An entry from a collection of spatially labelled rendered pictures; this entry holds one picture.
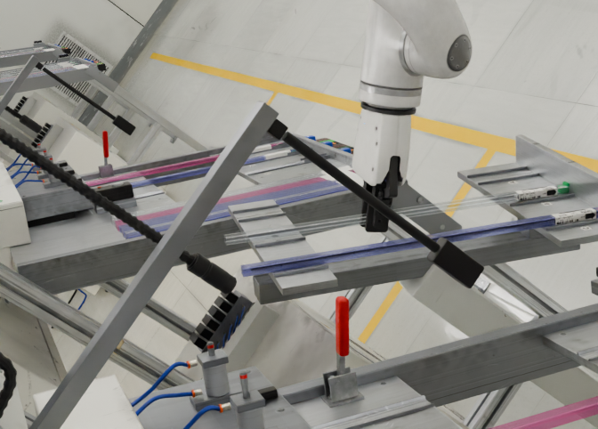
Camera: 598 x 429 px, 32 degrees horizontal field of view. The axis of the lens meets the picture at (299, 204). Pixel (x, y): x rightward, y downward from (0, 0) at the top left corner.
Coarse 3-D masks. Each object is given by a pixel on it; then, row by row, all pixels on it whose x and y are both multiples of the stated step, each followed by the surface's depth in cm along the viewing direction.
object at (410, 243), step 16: (496, 224) 140; (512, 224) 140; (528, 224) 140; (544, 224) 141; (400, 240) 137; (416, 240) 137; (304, 256) 134; (320, 256) 134; (336, 256) 134; (352, 256) 135; (256, 272) 132
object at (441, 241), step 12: (444, 240) 86; (432, 252) 86; (444, 252) 86; (456, 252) 86; (444, 264) 86; (456, 264) 86; (468, 264) 86; (480, 264) 87; (456, 276) 86; (468, 276) 87
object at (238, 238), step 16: (512, 192) 152; (560, 192) 153; (400, 208) 148; (416, 208) 148; (432, 208) 148; (448, 208) 149; (464, 208) 149; (304, 224) 144; (320, 224) 145; (336, 224) 145; (352, 224) 146; (224, 240) 143; (240, 240) 142; (256, 240) 143
